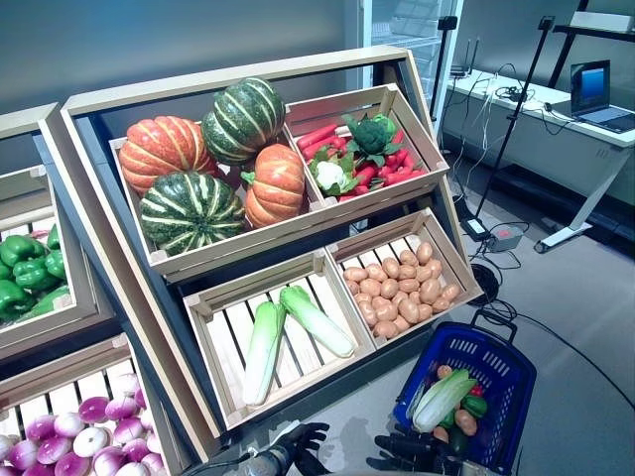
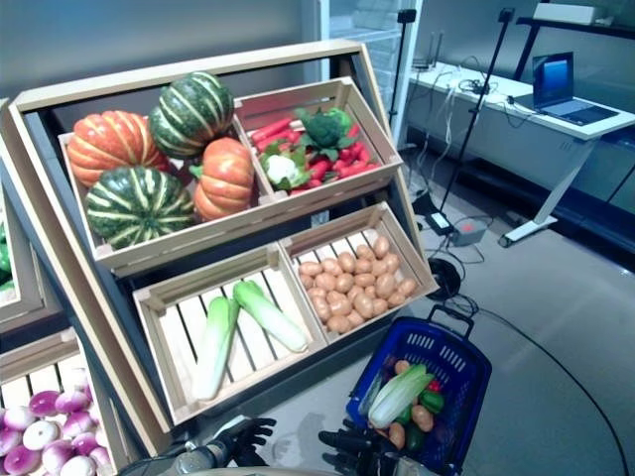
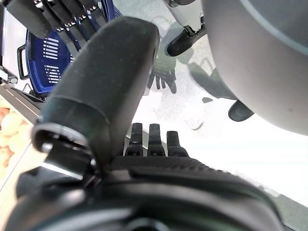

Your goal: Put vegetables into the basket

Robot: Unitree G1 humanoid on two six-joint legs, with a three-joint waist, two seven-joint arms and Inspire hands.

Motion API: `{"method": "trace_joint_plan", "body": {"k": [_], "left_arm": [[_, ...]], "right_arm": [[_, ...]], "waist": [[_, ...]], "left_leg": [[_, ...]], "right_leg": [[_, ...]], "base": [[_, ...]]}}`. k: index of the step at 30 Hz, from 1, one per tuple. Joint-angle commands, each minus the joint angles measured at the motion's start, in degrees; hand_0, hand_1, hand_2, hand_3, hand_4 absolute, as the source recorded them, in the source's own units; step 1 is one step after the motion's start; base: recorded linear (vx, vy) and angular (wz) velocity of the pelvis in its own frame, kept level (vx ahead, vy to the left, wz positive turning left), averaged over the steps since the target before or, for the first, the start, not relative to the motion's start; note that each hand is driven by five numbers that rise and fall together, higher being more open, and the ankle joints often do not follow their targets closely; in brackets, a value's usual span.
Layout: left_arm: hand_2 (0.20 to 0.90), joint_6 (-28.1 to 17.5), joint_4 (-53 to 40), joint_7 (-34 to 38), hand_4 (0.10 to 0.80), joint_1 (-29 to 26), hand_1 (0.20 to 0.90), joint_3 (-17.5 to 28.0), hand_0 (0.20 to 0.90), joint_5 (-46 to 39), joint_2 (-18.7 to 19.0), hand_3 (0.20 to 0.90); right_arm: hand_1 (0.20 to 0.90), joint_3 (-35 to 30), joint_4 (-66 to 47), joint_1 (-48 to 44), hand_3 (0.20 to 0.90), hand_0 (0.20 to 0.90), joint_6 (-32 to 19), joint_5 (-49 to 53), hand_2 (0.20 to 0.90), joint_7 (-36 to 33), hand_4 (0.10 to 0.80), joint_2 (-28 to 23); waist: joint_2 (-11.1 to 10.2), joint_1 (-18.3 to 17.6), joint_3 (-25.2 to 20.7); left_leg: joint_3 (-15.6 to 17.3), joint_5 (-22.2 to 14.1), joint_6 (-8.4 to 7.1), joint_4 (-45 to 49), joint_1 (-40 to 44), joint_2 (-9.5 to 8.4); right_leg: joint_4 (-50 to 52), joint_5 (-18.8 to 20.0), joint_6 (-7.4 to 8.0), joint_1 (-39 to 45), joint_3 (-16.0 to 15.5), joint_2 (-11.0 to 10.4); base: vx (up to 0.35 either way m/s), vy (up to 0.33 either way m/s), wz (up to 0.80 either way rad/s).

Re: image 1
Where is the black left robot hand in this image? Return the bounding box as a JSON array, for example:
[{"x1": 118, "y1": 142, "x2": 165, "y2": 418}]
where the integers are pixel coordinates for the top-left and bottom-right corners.
[{"x1": 282, "y1": 420, "x2": 332, "y2": 476}]

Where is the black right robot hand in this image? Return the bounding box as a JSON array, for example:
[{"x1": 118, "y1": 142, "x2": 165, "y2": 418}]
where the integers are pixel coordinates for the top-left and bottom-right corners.
[{"x1": 374, "y1": 429, "x2": 450, "y2": 476}]

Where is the napa cabbage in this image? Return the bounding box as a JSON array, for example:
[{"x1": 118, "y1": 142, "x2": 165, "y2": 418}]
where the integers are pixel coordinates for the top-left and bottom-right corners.
[
  {"x1": 412, "y1": 369, "x2": 478, "y2": 433},
  {"x1": 279, "y1": 286, "x2": 357, "y2": 359},
  {"x1": 241, "y1": 299, "x2": 289, "y2": 408}
]

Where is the blue plastic shopping basket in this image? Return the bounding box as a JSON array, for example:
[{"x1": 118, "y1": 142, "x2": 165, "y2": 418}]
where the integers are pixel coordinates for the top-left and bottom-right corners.
[{"x1": 393, "y1": 309, "x2": 538, "y2": 476}]

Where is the purple white onion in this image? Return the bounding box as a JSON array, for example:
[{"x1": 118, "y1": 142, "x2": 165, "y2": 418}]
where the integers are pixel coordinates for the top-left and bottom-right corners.
[
  {"x1": 37, "y1": 435, "x2": 73, "y2": 465},
  {"x1": 112, "y1": 416, "x2": 146, "y2": 443},
  {"x1": 104, "y1": 396, "x2": 139, "y2": 421},
  {"x1": 72, "y1": 426, "x2": 110, "y2": 458},
  {"x1": 53, "y1": 412, "x2": 86, "y2": 438},
  {"x1": 77, "y1": 396, "x2": 110, "y2": 423}
]

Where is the black power adapter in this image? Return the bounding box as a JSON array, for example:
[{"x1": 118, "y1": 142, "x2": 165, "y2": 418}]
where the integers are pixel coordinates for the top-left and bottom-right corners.
[{"x1": 460, "y1": 217, "x2": 492, "y2": 243}]

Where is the grey box red label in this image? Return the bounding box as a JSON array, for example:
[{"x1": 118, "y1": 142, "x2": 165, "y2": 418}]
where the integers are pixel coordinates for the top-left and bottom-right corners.
[{"x1": 488, "y1": 225, "x2": 525, "y2": 252}]

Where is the green striped pumpkin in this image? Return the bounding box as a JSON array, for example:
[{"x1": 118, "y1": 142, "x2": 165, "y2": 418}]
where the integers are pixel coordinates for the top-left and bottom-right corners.
[
  {"x1": 200, "y1": 76, "x2": 288, "y2": 168},
  {"x1": 138, "y1": 171, "x2": 247, "y2": 258}
]

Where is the small orange pumpkin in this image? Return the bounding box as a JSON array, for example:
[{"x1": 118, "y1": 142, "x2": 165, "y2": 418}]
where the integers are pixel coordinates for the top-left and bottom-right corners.
[{"x1": 240, "y1": 143, "x2": 308, "y2": 229}]

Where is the white cauliflower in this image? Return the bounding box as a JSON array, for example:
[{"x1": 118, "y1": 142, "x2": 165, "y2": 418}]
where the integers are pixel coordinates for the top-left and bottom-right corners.
[{"x1": 308, "y1": 148, "x2": 361, "y2": 197}]

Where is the red carrot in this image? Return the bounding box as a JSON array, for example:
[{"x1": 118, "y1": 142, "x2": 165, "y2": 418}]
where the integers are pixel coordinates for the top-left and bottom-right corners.
[
  {"x1": 301, "y1": 136, "x2": 348, "y2": 161},
  {"x1": 296, "y1": 123, "x2": 339, "y2": 150}
]

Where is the dark green broccoli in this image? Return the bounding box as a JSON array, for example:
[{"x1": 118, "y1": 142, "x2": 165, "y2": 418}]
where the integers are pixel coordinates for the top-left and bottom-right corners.
[{"x1": 343, "y1": 113, "x2": 406, "y2": 168}]

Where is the white desk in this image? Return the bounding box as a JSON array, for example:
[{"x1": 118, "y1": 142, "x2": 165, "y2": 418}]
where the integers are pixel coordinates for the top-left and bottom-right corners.
[{"x1": 444, "y1": 68, "x2": 635, "y2": 254}]

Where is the large orange pumpkin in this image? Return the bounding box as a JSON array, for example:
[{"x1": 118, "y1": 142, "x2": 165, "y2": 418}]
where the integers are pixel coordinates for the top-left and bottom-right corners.
[{"x1": 117, "y1": 115, "x2": 219, "y2": 196}]

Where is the router with antennas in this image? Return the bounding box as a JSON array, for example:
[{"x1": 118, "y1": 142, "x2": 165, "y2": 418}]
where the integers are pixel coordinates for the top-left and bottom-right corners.
[{"x1": 449, "y1": 37, "x2": 480, "y2": 79}]

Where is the large wooden display shelf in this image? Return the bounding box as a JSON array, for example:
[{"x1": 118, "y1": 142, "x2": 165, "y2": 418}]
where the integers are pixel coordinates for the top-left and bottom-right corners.
[{"x1": 60, "y1": 44, "x2": 486, "y2": 465}]

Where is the open laptop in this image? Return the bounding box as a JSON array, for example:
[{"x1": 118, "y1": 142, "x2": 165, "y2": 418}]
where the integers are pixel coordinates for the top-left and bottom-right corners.
[{"x1": 569, "y1": 59, "x2": 635, "y2": 134}]

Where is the black stand with sensor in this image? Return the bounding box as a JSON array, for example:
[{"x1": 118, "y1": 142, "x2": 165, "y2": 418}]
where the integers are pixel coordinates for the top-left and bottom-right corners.
[
  {"x1": 429, "y1": 14, "x2": 458, "y2": 123},
  {"x1": 473, "y1": 14, "x2": 557, "y2": 222}
]

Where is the black metal rack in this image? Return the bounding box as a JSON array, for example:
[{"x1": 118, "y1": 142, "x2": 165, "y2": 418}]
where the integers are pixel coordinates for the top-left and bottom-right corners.
[{"x1": 548, "y1": 0, "x2": 635, "y2": 90}]

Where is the white box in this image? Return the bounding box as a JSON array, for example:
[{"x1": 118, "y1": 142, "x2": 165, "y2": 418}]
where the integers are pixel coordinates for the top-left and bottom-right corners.
[{"x1": 570, "y1": 10, "x2": 635, "y2": 31}]

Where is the black cable coil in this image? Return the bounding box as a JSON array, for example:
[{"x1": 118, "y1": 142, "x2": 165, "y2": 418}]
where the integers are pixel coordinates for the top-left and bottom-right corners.
[{"x1": 468, "y1": 262, "x2": 502, "y2": 303}]

